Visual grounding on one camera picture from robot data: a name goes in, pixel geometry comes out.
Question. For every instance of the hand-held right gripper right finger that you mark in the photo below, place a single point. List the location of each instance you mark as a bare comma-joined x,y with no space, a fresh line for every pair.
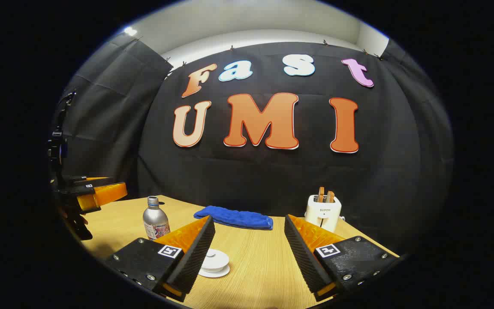
302,253

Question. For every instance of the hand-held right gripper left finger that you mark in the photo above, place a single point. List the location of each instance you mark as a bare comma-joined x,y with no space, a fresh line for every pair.
197,253

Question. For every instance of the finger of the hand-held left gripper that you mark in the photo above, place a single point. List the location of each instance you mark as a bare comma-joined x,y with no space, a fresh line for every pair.
105,194
94,180

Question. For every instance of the silver water bottle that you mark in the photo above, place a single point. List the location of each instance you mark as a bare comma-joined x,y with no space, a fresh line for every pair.
155,221

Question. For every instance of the white saucer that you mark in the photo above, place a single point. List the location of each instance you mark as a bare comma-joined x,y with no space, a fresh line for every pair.
215,273

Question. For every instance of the cream toaster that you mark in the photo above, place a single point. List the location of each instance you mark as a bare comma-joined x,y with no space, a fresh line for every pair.
323,214

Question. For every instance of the blue towel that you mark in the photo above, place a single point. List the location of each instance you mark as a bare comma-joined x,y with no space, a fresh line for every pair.
234,218

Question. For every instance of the toast slice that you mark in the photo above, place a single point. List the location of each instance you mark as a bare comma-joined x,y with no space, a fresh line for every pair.
321,194
330,197

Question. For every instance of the black backdrop cloth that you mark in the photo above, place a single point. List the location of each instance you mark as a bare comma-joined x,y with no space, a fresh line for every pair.
251,180

